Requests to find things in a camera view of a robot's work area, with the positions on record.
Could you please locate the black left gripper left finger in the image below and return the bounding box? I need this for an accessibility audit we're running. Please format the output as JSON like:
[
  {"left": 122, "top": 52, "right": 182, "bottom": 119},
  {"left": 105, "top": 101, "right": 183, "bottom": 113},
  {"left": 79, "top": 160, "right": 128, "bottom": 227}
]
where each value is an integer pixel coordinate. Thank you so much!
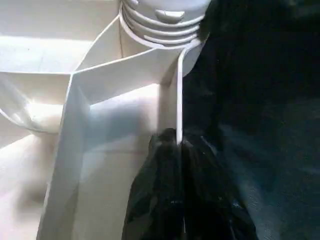
[{"left": 121, "top": 127, "right": 185, "bottom": 240}]

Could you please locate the white plastic table top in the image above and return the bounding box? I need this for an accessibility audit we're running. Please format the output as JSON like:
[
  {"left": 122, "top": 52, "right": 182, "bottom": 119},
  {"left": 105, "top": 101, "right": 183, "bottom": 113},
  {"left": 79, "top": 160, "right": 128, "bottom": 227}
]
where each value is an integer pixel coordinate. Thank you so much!
[{"left": 0, "top": 0, "right": 203, "bottom": 240}]

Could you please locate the black mat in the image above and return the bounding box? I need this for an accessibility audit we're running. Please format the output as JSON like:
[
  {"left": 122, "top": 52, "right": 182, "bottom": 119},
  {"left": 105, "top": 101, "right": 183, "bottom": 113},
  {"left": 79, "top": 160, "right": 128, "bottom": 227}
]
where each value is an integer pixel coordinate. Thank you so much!
[{"left": 179, "top": 0, "right": 320, "bottom": 240}]

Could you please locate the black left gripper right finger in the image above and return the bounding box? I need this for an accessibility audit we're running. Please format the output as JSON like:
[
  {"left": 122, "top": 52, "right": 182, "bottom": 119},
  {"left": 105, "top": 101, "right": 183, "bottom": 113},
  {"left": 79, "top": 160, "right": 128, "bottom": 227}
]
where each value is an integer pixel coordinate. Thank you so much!
[{"left": 180, "top": 134, "right": 260, "bottom": 240}]

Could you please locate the white plastic table leg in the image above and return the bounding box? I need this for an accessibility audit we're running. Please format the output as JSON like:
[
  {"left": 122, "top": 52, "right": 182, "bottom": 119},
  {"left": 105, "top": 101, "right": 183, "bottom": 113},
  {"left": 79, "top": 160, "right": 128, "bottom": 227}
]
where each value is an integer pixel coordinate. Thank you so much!
[{"left": 119, "top": 0, "right": 211, "bottom": 50}]

